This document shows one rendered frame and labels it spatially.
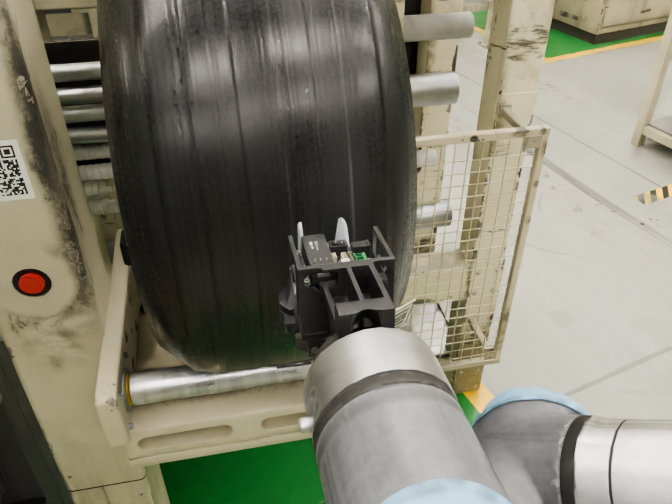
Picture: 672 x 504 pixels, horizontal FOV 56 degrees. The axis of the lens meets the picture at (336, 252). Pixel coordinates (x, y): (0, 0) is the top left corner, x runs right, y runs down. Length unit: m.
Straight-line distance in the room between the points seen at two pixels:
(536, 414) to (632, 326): 2.05
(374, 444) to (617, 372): 2.03
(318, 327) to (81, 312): 0.50
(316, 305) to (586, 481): 0.21
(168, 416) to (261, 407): 0.13
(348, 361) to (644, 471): 0.19
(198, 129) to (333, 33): 0.15
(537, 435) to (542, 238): 2.42
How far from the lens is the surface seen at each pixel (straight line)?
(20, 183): 0.81
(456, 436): 0.34
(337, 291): 0.45
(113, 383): 0.88
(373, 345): 0.38
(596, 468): 0.45
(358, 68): 0.60
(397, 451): 0.32
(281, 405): 0.92
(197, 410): 0.93
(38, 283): 0.88
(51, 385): 1.01
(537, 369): 2.25
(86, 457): 1.14
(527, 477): 0.46
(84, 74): 1.18
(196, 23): 0.61
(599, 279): 2.71
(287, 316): 0.51
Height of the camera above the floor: 1.57
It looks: 36 degrees down
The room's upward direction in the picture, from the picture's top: straight up
